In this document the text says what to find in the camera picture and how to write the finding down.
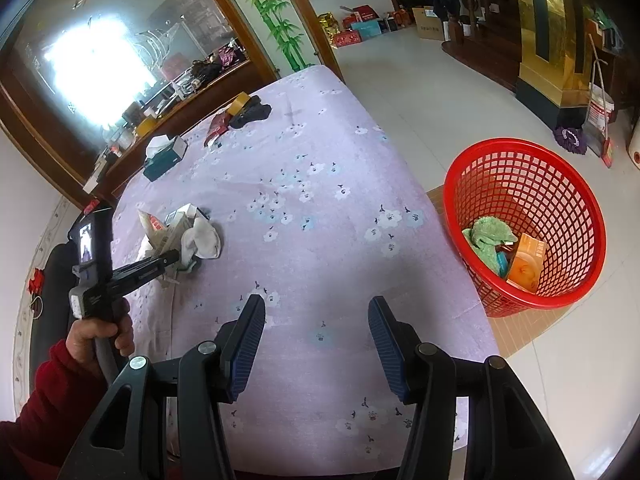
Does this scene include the bamboo painted wall panel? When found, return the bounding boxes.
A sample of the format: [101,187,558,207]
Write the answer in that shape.
[207,0,331,78]

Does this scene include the yellow brown tape roll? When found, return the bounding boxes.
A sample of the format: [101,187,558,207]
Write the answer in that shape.
[223,91,251,116]

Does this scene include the broom with dustpan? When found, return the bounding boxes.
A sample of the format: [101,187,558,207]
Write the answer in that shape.
[585,35,616,168]

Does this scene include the green towel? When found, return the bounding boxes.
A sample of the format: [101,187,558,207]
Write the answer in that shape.
[461,216,518,278]

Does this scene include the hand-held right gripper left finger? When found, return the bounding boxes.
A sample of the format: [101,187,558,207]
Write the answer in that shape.
[57,294,267,480]

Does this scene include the teal tissue box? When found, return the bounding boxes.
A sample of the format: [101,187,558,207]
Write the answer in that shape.
[142,135,188,182]

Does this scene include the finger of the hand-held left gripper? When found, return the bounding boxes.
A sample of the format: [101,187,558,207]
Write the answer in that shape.
[112,249,180,286]

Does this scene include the wooden stool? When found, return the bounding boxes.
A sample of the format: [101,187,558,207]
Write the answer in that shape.
[425,185,536,361]

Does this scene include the wooden staircase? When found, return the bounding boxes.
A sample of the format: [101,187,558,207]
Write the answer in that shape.
[427,0,523,91]

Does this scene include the large wall mirror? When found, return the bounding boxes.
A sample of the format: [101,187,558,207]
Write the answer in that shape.
[0,0,261,171]

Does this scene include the row of gift boxes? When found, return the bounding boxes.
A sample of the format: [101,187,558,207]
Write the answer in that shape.
[317,5,416,48]

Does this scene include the orange box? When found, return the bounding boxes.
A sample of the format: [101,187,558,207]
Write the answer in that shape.
[506,233,546,293]

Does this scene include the black gloves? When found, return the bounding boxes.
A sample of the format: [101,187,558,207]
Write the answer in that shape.
[229,95,272,130]

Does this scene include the wooden sideboard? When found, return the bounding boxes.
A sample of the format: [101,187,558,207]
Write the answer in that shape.
[0,55,281,211]

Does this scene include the clear plastic bag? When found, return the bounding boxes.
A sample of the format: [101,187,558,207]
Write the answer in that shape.
[159,260,187,287]

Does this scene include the person's left forearm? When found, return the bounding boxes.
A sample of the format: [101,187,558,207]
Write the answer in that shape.
[0,339,118,480]

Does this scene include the person's left hand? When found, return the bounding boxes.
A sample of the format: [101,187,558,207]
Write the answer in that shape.
[66,296,136,376]

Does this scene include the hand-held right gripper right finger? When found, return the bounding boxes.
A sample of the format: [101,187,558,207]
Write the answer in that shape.
[367,296,576,480]

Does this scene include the white blue medicine box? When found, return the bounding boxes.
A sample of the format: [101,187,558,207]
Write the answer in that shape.
[167,203,201,228]

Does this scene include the white bucket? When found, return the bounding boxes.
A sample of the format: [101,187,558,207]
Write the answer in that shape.
[585,95,616,131]

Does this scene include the golden pillar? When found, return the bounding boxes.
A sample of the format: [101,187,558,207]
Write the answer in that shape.
[515,0,621,126]

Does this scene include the pile of white trash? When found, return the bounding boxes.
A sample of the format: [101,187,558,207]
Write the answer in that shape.
[180,217,222,273]

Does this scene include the cardboard box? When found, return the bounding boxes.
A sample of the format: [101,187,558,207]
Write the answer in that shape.
[412,6,446,41]

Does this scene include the dark red packet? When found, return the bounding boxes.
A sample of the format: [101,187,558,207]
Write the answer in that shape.
[204,110,232,148]

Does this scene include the red white wet wipes packet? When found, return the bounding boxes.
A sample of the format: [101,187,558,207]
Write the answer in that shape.
[137,209,173,261]

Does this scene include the red plastic basket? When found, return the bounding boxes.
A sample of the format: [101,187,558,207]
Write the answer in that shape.
[442,137,607,318]

